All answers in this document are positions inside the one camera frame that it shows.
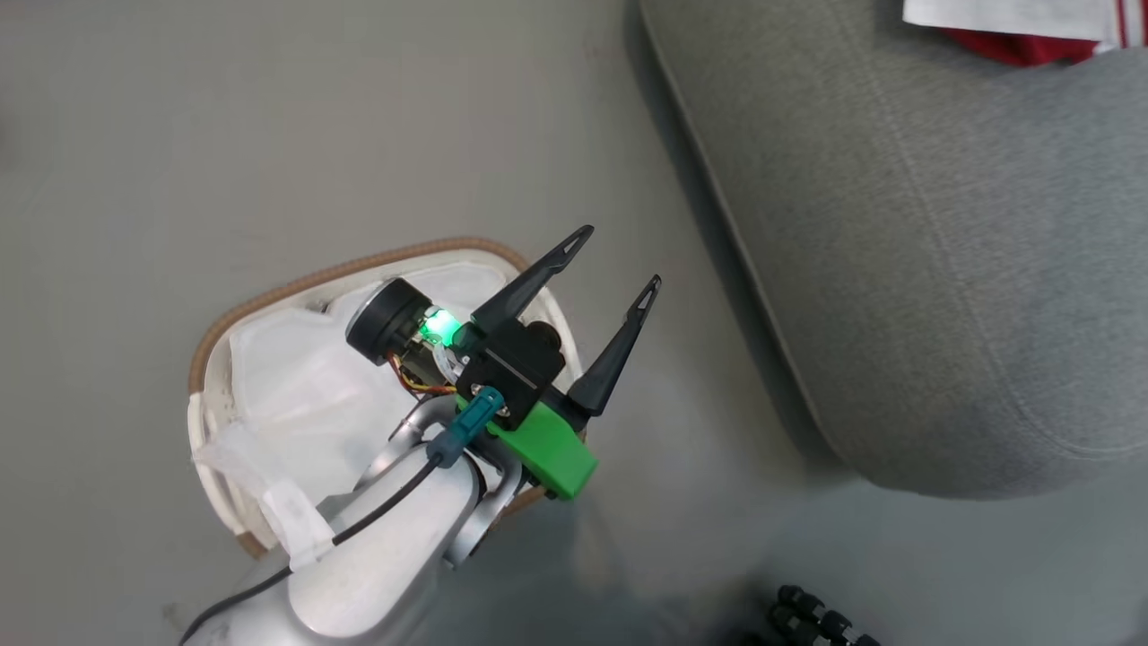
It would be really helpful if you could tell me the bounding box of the cream laundry basket with woven rim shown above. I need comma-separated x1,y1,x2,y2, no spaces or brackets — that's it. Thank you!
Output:
186,236,588,559

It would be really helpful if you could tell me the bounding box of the white basket liner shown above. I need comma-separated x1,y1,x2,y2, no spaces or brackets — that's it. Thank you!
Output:
193,260,505,557

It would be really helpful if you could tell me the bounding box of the red jacket with white stripes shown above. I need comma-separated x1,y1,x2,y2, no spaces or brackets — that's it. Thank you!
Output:
937,25,1102,68

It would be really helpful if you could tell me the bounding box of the grey fabric sofa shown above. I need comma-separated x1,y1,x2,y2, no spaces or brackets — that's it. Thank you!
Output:
639,0,1148,500

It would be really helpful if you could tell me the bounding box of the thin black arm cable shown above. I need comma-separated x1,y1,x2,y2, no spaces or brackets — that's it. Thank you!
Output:
179,453,445,646

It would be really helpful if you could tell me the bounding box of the white garment with red trim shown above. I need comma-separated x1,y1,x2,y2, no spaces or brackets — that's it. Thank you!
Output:
901,0,1148,50

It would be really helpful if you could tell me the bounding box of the white tape strip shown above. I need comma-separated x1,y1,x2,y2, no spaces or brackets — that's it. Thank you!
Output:
260,480,337,571

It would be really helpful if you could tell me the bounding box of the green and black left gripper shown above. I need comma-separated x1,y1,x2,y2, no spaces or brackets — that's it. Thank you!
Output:
471,225,663,502

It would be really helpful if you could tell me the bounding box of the teal cable connector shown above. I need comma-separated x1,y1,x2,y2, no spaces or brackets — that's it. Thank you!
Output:
426,388,506,469

